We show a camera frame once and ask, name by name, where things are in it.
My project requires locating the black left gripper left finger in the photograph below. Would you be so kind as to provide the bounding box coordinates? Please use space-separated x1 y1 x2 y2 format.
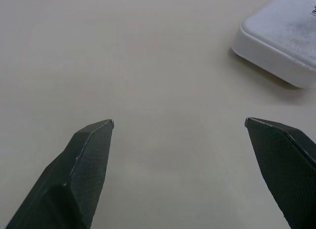
5 119 115 229

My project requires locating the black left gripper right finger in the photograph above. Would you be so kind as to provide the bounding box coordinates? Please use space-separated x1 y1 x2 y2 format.
244 117 316 229

